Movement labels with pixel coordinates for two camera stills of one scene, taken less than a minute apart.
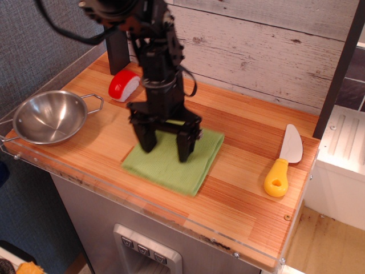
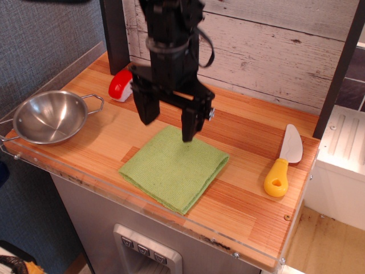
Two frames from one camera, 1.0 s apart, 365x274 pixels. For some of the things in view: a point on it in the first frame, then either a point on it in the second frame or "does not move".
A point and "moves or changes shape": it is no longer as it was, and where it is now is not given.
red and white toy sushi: (123, 84) does not move
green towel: (163, 166) moves or changes shape
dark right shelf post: (329, 107) does not move
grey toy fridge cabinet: (113, 237) does not move
